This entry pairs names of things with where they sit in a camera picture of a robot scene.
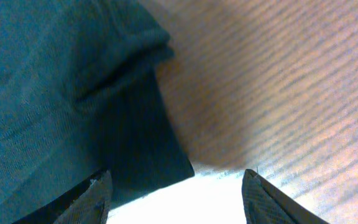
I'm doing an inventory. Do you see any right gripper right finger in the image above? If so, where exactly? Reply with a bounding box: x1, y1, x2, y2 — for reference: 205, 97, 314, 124
242, 169, 328, 224

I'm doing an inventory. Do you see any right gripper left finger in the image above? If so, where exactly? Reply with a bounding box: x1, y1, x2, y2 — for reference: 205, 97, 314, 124
14, 170, 112, 224

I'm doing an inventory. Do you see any black polo shirt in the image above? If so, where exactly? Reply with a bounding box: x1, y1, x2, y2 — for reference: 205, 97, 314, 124
0, 0, 195, 223

